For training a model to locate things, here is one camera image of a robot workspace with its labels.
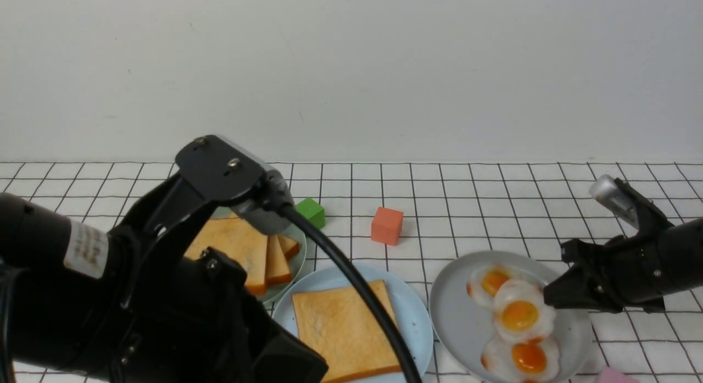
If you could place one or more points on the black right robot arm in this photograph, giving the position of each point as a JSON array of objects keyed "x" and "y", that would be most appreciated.
[{"x": 680, "y": 251}]

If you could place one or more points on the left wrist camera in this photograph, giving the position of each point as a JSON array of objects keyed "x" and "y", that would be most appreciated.
[{"x": 228, "y": 175}]

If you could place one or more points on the orange cube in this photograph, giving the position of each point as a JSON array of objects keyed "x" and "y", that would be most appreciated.
[{"x": 386, "y": 226}]

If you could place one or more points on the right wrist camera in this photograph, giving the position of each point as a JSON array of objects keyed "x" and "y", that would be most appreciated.
[{"x": 607, "y": 191}]

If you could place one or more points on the toast slice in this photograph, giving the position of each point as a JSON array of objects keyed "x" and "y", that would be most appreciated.
[
  {"x": 237, "y": 239},
  {"x": 339, "y": 326},
  {"x": 278, "y": 271},
  {"x": 289, "y": 246}
]

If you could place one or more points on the pink block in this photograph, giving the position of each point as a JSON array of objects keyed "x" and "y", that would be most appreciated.
[{"x": 609, "y": 375}]

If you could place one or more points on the green cube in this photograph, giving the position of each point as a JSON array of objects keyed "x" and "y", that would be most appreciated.
[{"x": 312, "y": 211}]

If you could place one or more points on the grey plate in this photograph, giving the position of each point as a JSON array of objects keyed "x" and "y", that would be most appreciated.
[{"x": 464, "y": 328}]

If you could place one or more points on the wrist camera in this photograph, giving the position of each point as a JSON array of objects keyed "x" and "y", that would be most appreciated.
[
  {"x": 228, "y": 175},
  {"x": 607, "y": 191}
]

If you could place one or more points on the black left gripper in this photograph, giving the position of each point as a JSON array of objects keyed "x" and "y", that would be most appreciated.
[{"x": 194, "y": 320}]

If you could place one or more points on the fried egg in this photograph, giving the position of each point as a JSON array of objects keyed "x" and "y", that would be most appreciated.
[
  {"x": 520, "y": 313},
  {"x": 522, "y": 362},
  {"x": 485, "y": 282}
]

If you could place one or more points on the pale green plate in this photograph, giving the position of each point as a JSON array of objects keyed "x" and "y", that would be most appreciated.
[{"x": 295, "y": 264}]

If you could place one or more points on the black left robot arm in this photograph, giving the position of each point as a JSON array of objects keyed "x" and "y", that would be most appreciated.
[{"x": 60, "y": 300}]

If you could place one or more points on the light blue plate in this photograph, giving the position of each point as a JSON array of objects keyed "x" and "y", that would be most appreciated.
[{"x": 410, "y": 312}]

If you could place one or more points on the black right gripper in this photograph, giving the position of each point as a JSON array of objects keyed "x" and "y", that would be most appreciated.
[{"x": 617, "y": 275}]

